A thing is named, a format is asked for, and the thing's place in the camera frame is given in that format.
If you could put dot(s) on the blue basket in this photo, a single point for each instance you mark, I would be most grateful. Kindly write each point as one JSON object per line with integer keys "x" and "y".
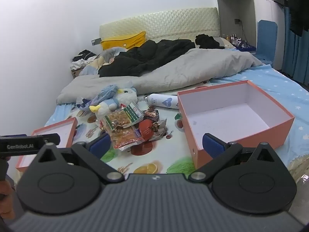
{"x": 246, "y": 48}

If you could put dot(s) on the pink box lid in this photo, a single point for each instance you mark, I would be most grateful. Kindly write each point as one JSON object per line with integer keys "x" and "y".
{"x": 64, "y": 128}

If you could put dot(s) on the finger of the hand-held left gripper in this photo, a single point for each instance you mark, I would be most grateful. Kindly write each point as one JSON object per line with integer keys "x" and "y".
{"x": 52, "y": 139}
{"x": 20, "y": 135}

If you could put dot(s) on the brown cardboard box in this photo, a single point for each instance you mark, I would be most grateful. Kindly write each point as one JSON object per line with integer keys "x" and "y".
{"x": 76, "y": 73}

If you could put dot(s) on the blue curtain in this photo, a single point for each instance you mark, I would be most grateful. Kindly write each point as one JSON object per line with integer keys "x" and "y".
{"x": 294, "y": 60}

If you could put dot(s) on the metal wall bracket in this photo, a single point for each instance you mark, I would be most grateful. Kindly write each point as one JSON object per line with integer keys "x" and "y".
{"x": 96, "y": 41}

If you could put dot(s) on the white penguin plush toy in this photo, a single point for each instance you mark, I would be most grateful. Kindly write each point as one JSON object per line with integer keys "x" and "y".
{"x": 120, "y": 99}

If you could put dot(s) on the blue yellow patterned blanket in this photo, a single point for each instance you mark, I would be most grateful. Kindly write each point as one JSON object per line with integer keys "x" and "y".
{"x": 101, "y": 59}

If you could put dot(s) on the pile of clothes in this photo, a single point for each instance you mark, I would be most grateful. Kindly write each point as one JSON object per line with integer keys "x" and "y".
{"x": 82, "y": 59}

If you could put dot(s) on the row of small bottles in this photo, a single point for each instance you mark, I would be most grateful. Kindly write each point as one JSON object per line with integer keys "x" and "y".
{"x": 235, "y": 40}

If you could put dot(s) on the black jacket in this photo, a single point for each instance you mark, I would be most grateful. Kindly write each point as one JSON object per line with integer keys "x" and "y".
{"x": 144, "y": 58}

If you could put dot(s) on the pink cardboard box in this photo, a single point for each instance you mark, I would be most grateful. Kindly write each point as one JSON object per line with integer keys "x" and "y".
{"x": 229, "y": 116}

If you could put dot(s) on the grey blanket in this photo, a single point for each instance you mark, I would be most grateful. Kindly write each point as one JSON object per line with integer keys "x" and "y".
{"x": 181, "y": 70}

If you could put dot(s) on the person's left hand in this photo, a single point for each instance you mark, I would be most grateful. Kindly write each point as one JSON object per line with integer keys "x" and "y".
{"x": 4, "y": 191}

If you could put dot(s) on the hanging dark clothes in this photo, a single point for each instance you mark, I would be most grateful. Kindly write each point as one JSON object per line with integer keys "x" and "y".
{"x": 294, "y": 2}

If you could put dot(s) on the grey white pillow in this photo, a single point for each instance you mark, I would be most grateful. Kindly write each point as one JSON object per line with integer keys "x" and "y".
{"x": 228, "y": 43}

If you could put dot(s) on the brown shiny snack packet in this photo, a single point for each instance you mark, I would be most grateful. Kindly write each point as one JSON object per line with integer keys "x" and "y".
{"x": 151, "y": 114}

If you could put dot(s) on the clear peanut snack packet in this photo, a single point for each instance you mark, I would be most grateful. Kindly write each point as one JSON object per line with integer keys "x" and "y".
{"x": 125, "y": 137}

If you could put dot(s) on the red snack packet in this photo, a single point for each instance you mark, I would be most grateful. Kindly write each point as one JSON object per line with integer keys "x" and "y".
{"x": 145, "y": 129}

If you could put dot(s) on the yellow pillow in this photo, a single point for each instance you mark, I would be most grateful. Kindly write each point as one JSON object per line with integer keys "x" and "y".
{"x": 123, "y": 42}

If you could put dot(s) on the silver snack wrapper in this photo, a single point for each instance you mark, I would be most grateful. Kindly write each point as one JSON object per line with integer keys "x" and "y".
{"x": 160, "y": 129}

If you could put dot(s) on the black cloth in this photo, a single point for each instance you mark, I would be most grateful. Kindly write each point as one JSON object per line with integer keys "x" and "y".
{"x": 207, "y": 41}

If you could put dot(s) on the cream quilted headboard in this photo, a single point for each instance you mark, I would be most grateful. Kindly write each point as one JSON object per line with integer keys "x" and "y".
{"x": 169, "y": 21}

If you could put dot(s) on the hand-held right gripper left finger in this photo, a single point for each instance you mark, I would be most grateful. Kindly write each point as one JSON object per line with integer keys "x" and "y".
{"x": 101, "y": 143}

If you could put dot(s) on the wall socket with plug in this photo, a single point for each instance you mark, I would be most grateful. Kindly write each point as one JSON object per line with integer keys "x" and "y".
{"x": 237, "y": 21}

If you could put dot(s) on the clear green-label snack packet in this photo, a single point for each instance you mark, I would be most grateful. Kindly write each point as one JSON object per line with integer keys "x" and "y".
{"x": 123, "y": 117}

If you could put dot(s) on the fruit print mat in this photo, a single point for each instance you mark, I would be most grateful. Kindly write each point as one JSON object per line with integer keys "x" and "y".
{"x": 169, "y": 154}

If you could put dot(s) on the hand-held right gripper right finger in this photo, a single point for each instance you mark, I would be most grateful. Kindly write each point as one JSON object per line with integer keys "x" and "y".
{"x": 212, "y": 145}

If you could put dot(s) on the blue star bed sheet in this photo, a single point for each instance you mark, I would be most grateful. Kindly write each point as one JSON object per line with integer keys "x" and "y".
{"x": 277, "y": 82}

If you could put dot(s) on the white spray can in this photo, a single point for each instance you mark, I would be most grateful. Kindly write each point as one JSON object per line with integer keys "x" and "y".
{"x": 159, "y": 100}

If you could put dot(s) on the blue padded board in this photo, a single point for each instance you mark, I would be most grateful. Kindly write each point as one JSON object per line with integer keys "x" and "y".
{"x": 266, "y": 41}

